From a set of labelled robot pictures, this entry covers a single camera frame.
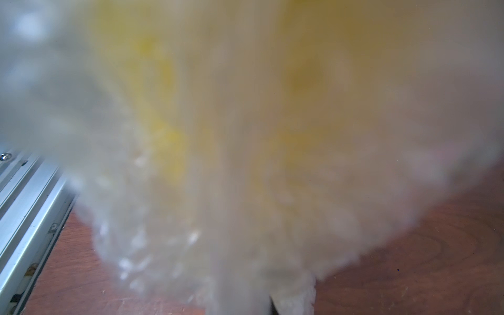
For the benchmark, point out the bubble wrap sheet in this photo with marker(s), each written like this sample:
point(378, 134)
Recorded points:
point(201, 240)

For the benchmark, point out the yellow plastic wine glass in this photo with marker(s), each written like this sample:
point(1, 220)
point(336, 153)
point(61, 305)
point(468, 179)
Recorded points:
point(279, 91)

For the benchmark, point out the aluminium mounting rail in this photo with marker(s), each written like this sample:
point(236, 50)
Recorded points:
point(35, 199)

